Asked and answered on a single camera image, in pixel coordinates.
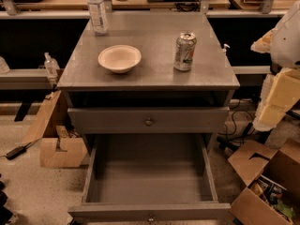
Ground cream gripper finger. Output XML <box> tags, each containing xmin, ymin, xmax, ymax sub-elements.
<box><xmin>250</xmin><ymin>29</ymin><xmax>275</xmax><ymax>53</ymax></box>
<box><xmin>253</xmin><ymin>68</ymin><xmax>300</xmax><ymax>131</ymax></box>

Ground silver green soda can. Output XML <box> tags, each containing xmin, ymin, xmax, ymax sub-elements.
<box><xmin>174</xmin><ymin>32</ymin><xmax>197</xmax><ymax>71</ymax></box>

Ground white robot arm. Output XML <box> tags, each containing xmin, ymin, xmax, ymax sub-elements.
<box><xmin>251</xmin><ymin>1</ymin><xmax>300</xmax><ymax>131</ymax></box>

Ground grey wooden drawer cabinet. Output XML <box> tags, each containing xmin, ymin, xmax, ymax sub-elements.
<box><xmin>56</xmin><ymin>10</ymin><xmax>241</xmax><ymax>225</ymax></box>

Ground closed grey upper drawer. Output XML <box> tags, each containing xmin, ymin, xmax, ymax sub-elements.
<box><xmin>67</xmin><ymin>107</ymin><xmax>229</xmax><ymax>135</ymax></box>

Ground open grey bottom drawer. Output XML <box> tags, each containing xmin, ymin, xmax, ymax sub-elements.
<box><xmin>68</xmin><ymin>134</ymin><xmax>231</xmax><ymax>223</ymax></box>

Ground white pump dispenser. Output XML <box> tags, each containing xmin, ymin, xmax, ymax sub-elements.
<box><xmin>222</xmin><ymin>43</ymin><xmax>231</xmax><ymax>54</ymax></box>

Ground open cardboard box with items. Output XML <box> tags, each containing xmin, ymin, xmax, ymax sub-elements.
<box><xmin>229</xmin><ymin>139</ymin><xmax>300</xmax><ymax>225</ymax></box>

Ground white ceramic bowl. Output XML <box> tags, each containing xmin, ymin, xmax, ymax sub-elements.
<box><xmin>97</xmin><ymin>45</ymin><xmax>142</xmax><ymax>74</ymax></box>

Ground clear plastic water bottle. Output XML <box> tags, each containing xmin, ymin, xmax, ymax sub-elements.
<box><xmin>87</xmin><ymin>0</ymin><xmax>108</xmax><ymax>36</ymax></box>

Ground small clear bottle on shelf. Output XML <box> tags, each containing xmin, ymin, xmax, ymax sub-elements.
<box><xmin>44</xmin><ymin>52</ymin><xmax>59</xmax><ymax>76</ymax></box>

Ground cardboard box left of cabinet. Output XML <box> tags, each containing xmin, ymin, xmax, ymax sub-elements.
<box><xmin>22</xmin><ymin>91</ymin><xmax>90</xmax><ymax>168</ymax></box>

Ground black power adapter on floor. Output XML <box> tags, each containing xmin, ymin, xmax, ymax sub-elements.
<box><xmin>6</xmin><ymin>146</ymin><xmax>26</xmax><ymax>160</ymax></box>

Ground black cables on floor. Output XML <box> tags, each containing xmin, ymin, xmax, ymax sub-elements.
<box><xmin>217</xmin><ymin>99</ymin><xmax>261</xmax><ymax>152</ymax></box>

